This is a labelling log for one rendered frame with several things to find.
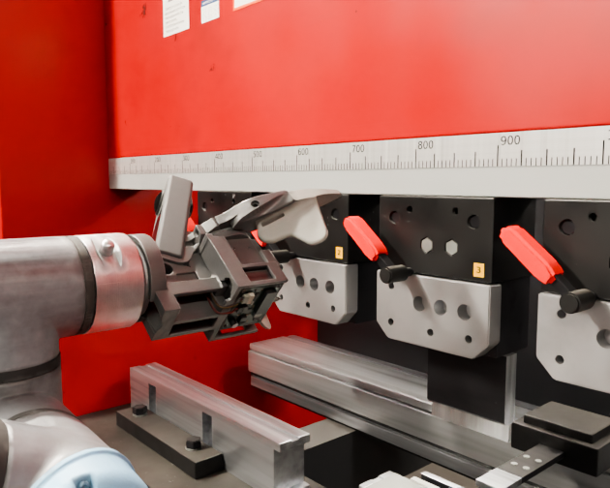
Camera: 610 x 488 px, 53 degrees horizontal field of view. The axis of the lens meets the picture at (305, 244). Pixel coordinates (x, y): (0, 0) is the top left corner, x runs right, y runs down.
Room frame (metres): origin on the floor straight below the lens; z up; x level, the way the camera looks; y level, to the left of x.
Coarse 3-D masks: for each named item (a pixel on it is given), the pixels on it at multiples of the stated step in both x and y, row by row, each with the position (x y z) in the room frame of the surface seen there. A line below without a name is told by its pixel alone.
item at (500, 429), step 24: (432, 360) 0.69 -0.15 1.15; (456, 360) 0.67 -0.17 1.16; (480, 360) 0.64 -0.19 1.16; (504, 360) 0.62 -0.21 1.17; (432, 384) 0.69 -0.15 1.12; (456, 384) 0.66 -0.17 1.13; (480, 384) 0.64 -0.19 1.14; (504, 384) 0.62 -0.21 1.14; (432, 408) 0.70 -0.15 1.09; (456, 408) 0.66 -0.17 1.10; (480, 408) 0.64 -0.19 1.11; (504, 408) 0.62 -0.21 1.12; (480, 432) 0.65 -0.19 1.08; (504, 432) 0.63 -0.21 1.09
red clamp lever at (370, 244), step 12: (348, 228) 0.69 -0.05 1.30; (360, 228) 0.68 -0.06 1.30; (360, 240) 0.68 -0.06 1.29; (372, 240) 0.67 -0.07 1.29; (372, 252) 0.67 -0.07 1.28; (384, 252) 0.67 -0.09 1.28; (384, 264) 0.66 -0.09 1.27; (384, 276) 0.65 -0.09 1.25; (396, 276) 0.65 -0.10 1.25; (408, 276) 0.66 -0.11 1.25
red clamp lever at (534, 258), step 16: (512, 240) 0.54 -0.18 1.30; (528, 240) 0.54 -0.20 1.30; (528, 256) 0.53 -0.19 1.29; (544, 256) 0.53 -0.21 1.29; (544, 272) 0.52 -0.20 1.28; (560, 272) 0.52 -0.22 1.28; (560, 288) 0.51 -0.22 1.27; (560, 304) 0.50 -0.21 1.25; (576, 304) 0.49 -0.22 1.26; (592, 304) 0.51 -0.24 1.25
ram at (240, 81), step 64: (128, 0) 1.19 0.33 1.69; (192, 0) 1.02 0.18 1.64; (320, 0) 0.79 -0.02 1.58; (384, 0) 0.71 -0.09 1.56; (448, 0) 0.65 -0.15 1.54; (512, 0) 0.59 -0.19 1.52; (576, 0) 0.55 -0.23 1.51; (128, 64) 1.20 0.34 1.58; (192, 64) 1.02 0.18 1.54; (256, 64) 0.89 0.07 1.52; (320, 64) 0.79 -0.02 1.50; (384, 64) 0.71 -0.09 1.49; (448, 64) 0.64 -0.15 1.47; (512, 64) 0.59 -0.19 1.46; (576, 64) 0.54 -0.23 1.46; (128, 128) 1.20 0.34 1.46; (192, 128) 1.02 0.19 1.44; (256, 128) 0.89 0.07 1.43; (320, 128) 0.79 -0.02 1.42; (384, 128) 0.71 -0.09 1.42; (448, 128) 0.64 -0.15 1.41; (512, 128) 0.59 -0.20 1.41; (384, 192) 0.71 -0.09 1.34; (448, 192) 0.64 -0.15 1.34; (512, 192) 0.59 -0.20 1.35; (576, 192) 0.54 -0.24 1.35
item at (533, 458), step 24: (552, 408) 0.84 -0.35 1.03; (528, 432) 0.81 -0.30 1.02; (552, 432) 0.79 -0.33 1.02; (576, 432) 0.77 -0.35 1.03; (600, 432) 0.77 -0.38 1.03; (528, 456) 0.75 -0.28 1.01; (552, 456) 0.75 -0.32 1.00; (576, 456) 0.75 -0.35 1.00; (600, 456) 0.74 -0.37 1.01; (480, 480) 0.69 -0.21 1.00; (504, 480) 0.69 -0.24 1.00
